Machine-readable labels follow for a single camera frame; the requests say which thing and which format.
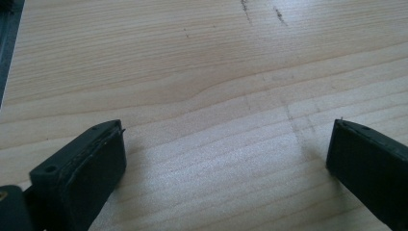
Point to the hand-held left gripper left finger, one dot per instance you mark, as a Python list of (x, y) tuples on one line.
[(83, 173)]

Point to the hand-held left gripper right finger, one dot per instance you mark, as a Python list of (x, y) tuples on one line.
[(372, 166)]

